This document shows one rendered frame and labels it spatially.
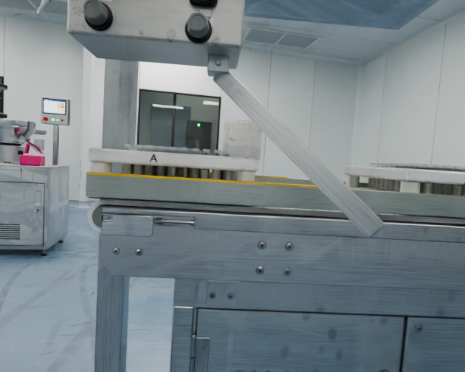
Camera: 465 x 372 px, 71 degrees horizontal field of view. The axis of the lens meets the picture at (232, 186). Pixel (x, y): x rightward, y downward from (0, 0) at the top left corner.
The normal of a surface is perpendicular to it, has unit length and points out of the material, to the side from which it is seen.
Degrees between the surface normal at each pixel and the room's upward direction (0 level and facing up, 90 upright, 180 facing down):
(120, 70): 90
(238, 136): 90
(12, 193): 89
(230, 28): 90
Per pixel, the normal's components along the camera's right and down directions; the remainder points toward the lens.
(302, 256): 0.05, 0.07
